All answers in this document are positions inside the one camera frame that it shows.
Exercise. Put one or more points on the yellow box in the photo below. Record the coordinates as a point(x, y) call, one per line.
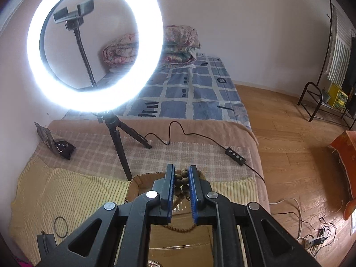
point(338, 97)

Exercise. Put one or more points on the blue plaid bed sheet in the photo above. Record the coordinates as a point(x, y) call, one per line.
point(194, 89)

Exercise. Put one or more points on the small black device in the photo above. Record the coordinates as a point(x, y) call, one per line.
point(47, 244)

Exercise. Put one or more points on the floral pillows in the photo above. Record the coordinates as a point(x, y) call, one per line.
point(122, 51)

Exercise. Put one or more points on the black gooseneck phone holder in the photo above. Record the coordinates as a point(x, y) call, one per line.
point(73, 15)

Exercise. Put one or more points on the floral folded quilt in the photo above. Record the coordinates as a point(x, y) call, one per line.
point(180, 37)

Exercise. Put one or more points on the black clothes rack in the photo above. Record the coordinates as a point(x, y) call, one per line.
point(312, 82)

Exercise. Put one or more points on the brown blanket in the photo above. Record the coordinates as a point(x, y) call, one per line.
point(217, 133)

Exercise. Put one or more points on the small green container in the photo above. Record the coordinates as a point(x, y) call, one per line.
point(326, 95)

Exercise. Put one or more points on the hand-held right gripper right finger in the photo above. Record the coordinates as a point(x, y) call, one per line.
point(193, 194)

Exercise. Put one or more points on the black tripod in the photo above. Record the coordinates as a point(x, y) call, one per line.
point(116, 141)

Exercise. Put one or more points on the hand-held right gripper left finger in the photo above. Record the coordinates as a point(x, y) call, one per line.
point(171, 189)

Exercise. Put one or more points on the dark patterned packet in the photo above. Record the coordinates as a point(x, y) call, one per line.
point(44, 136)

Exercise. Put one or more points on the white power strip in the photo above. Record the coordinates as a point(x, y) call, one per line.
point(311, 241)

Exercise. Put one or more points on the cardboard box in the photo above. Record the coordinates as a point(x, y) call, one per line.
point(139, 183)

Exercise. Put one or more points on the orange cloth covered table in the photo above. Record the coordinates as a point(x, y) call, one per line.
point(347, 150)

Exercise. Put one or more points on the yellow striped towel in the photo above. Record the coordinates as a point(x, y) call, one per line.
point(69, 194)

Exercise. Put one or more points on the black plastic bag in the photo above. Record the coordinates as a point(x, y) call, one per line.
point(64, 148)

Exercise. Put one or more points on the striped hanging cloth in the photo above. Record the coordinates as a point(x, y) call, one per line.
point(339, 55)

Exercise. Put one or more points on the beige checked cloth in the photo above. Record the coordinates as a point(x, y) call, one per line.
point(91, 155)

